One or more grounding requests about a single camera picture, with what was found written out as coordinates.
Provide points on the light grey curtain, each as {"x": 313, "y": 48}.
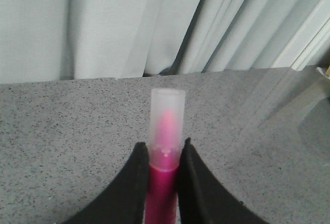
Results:
{"x": 44, "y": 40}

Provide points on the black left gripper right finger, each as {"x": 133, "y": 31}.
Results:
{"x": 202, "y": 198}

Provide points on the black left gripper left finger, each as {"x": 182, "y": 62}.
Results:
{"x": 122, "y": 201}

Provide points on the pink highlighter pen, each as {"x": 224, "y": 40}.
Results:
{"x": 164, "y": 148}

